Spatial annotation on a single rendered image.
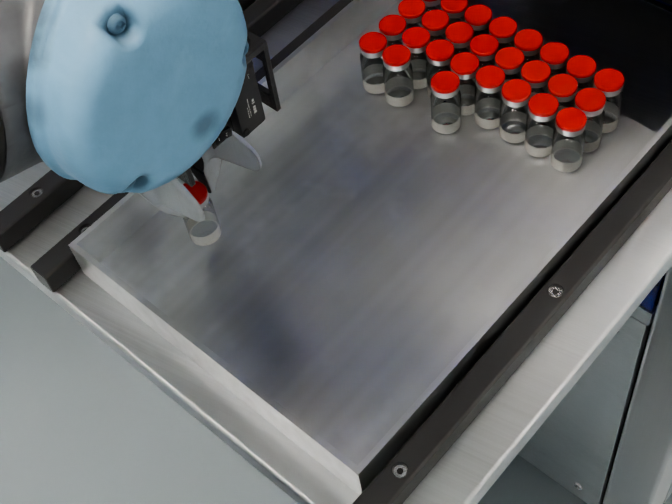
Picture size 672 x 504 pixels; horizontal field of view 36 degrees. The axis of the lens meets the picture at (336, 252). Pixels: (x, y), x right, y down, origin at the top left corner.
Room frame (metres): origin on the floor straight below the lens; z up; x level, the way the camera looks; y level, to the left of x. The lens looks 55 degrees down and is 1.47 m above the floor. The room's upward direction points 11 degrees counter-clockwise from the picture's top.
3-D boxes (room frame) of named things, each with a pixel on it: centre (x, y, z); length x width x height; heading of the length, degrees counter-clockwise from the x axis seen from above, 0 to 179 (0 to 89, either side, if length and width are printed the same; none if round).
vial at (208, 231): (0.43, 0.08, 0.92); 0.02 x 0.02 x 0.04
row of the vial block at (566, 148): (0.52, -0.12, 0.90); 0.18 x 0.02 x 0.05; 39
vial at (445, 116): (0.51, -0.10, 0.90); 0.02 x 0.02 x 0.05
